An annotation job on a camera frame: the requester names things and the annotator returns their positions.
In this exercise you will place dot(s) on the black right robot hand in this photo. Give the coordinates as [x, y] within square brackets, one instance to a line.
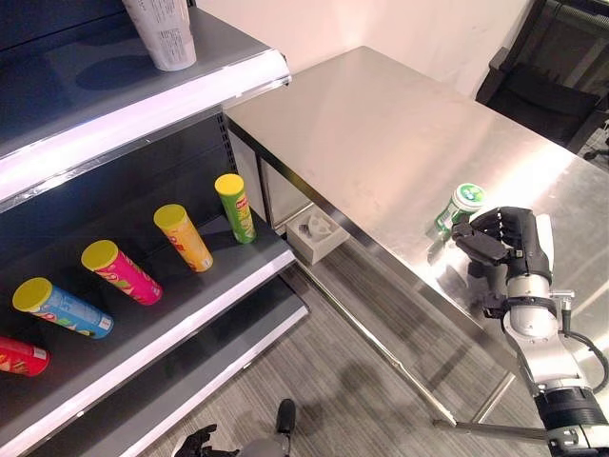
[518, 238]

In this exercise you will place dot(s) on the green chips can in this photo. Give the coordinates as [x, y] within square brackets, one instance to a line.
[236, 208]

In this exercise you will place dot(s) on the red chips can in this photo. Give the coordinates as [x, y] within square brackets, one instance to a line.
[21, 358]

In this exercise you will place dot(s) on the white paper cup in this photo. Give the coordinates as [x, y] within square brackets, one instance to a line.
[164, 33]

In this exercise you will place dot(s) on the blue chips can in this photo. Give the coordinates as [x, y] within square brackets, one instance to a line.
[66, 310]

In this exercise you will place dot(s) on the stainless steel table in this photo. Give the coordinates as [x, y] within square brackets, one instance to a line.
[404, 157]

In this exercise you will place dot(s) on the pink chips can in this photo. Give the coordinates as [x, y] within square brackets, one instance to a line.
[124, 273]

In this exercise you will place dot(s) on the white foam box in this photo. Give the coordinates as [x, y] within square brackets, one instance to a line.
[316, 234]

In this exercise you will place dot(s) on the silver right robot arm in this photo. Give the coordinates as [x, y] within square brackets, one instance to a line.
[547, 357]

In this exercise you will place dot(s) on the green white gum bottle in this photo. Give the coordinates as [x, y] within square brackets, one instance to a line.
[457, 205]

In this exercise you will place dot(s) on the grey store shelf unit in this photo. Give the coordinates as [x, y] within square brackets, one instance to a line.
[119, 200]

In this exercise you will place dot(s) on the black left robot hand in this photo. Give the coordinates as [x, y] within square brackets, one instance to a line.
[200, 443]

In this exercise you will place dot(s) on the black office chair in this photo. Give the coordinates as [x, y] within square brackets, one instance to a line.
[547, 81]

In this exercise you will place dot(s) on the orange chips can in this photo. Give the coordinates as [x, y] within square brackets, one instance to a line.
[185, 239]

